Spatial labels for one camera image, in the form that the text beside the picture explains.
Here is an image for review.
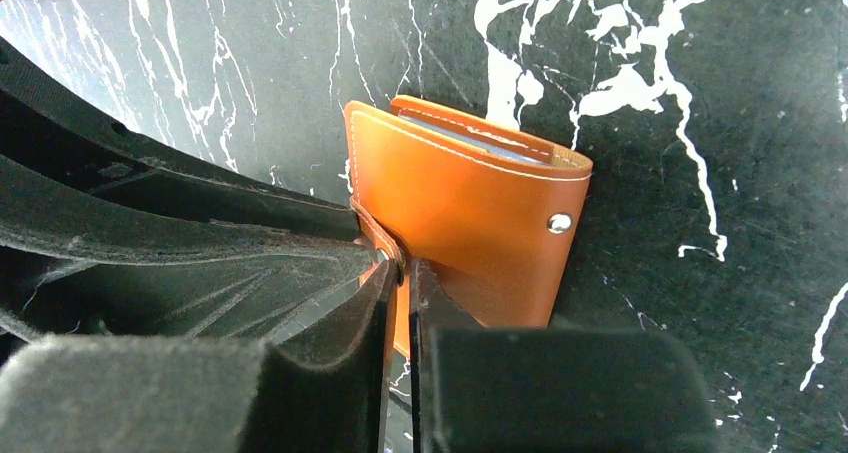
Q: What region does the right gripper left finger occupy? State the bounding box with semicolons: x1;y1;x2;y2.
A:
1;260;398;452

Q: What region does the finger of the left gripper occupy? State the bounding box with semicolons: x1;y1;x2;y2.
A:
1;42;372;357

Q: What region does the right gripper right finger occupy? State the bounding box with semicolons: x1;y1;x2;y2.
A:
409;259;719;452

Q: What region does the brown leather card holder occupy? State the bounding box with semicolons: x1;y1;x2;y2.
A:
344;95;593;327

